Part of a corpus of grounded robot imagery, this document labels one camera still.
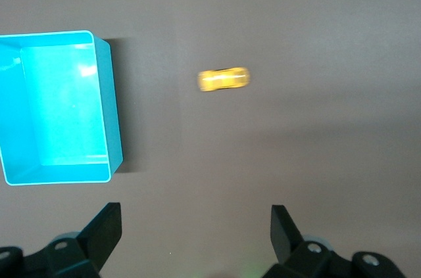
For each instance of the brown table cover cloth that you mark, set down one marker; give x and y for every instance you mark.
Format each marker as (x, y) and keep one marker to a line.
(263, 159)

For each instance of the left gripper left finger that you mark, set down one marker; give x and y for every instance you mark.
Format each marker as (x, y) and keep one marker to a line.
(82, 251)

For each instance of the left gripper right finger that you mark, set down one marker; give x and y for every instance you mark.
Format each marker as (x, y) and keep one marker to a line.
(306, 258)

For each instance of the turquoise plastic bin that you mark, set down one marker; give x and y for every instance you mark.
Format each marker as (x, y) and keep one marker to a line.
(65, 104)

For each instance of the yellow beetle toy car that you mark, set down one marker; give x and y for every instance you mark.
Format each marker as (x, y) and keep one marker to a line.
(223, 79)

